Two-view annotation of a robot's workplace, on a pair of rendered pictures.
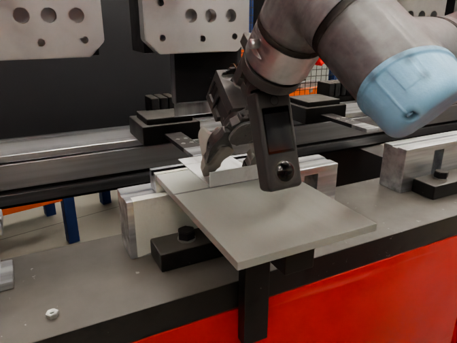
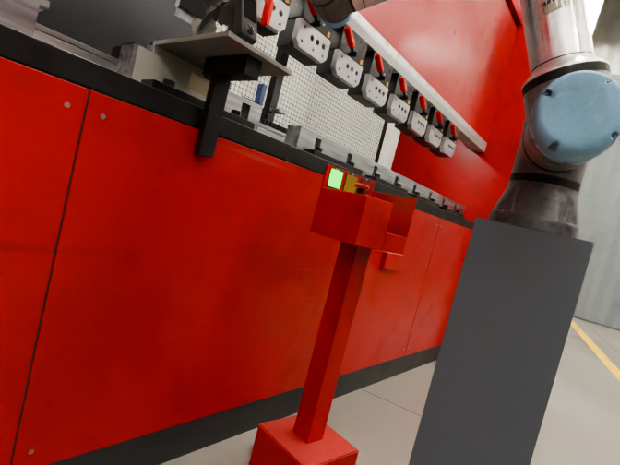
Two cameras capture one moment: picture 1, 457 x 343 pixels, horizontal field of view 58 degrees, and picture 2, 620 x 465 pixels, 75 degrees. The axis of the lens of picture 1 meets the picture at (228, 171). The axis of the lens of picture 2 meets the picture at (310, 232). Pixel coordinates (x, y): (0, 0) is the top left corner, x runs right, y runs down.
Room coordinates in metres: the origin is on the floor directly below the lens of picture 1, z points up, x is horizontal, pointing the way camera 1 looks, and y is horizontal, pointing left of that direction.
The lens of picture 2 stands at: (-0.45, 0.10, 0.72)
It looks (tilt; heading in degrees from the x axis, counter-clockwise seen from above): 3 degrees down; 335
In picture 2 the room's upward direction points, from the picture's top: 14 degrees clockwise
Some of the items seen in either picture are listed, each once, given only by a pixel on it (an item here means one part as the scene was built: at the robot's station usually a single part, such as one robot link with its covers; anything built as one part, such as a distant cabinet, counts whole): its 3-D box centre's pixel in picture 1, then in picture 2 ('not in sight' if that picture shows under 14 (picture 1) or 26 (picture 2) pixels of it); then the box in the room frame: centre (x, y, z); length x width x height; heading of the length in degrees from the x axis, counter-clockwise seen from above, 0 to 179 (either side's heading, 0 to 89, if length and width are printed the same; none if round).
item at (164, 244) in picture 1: (244, 233); (202, 109); (0.60, -0.03, 0.89); 0.30 x 0.05 x 0.03; 116
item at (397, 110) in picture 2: not in sight; (394, 99); (1.07, -0.84, 1.26); 0.15 x 0.09 x 0.17; 116
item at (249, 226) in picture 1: (251, 199); (222, 57); (0.50, -0.03, 1.00); 0.26 x 0.18 x 0.01; 26
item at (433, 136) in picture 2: not in sight; (429, 127); (1.24, -1.20, 1.26); 0.15 x 0.09 x 0.17; 116
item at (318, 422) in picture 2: not in sight; (331, 340); (0.46, -0.46, 0.39); 0.06 x 0.06 x 0.54; 18
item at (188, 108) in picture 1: (205, 82); (196, 5); (0.63, 0.04, 1.13); 0.10 x 0.02 x 0.10; 116
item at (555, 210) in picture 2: not in sight; (537, 206); (0.07, -0.58, 0.82); 0.15 x 0.15 x 0.10
